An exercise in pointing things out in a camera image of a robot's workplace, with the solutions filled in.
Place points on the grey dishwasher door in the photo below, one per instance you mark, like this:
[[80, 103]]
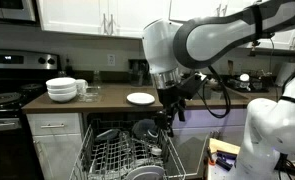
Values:
[[190, 153]]

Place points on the wooden board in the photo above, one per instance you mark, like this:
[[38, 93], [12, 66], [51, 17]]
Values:
[[223, 146]]

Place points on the small white cup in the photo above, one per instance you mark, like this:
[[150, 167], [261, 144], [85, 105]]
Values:
[[156, 151]]

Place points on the white wall outlet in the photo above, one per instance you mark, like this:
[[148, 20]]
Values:
[[111, 59]]

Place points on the white bowl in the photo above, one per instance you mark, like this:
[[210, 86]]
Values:
[[62, 90], [61, 82], [62, 97]]

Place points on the clear glass jar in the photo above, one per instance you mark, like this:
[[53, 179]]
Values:
[[97, 79]]

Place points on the black coffee maker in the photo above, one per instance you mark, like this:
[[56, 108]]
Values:
[[135, 73]]

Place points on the white mug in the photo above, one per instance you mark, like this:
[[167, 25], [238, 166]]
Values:
[[81, 85]]

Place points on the black dish drainer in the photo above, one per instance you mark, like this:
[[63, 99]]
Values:
[[250, 83]]

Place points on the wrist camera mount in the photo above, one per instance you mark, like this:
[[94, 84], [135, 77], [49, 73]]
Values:
[[193, 85]]

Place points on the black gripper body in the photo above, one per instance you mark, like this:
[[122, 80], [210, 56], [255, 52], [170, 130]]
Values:
[[170, 98]]

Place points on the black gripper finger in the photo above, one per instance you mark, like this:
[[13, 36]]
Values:
[[164, 123], [181, 111]]

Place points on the white lower cabinet panel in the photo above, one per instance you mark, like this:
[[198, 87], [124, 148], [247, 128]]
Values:
[[203, 121]]

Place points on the clear glass container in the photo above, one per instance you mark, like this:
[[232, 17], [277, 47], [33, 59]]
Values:
[[89, 95]]

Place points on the white dinner plate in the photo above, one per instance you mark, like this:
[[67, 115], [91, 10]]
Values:
[[145, 173], [140, 98]]

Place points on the dark bowl in rack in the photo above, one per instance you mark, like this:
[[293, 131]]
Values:
[[143, 128]]

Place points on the black and steel stove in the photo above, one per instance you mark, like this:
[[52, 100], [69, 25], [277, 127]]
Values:
[[7, 100]]

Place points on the white drawer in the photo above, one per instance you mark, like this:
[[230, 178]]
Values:
[[53, 120]]

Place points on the dark glass bottle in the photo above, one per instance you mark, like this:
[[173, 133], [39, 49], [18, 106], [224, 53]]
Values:
[[68, 68]]

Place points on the blue black tool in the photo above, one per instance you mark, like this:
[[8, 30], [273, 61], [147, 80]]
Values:
[[225, 160]]

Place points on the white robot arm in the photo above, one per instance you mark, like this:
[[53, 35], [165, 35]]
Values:
[[280, 126]]

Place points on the kitchen sink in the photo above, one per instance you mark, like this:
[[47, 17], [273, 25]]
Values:
[[210, 95]]

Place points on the white lower cabinet door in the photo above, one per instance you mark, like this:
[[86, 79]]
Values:
[[58, 156]]

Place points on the stainless steel microwave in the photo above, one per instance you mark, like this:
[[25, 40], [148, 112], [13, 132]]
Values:
[[10, 8]]

